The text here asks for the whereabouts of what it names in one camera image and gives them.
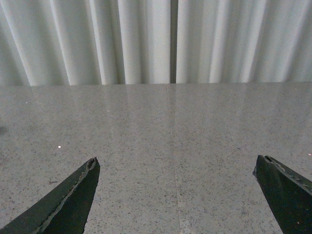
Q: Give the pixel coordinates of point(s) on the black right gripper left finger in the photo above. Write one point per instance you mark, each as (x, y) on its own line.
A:
(65, 209)

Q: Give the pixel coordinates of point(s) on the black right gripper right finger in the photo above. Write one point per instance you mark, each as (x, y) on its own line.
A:
(288, 194)

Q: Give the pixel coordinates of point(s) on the white pleated curtain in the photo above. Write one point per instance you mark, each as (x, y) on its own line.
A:
(78, 42)

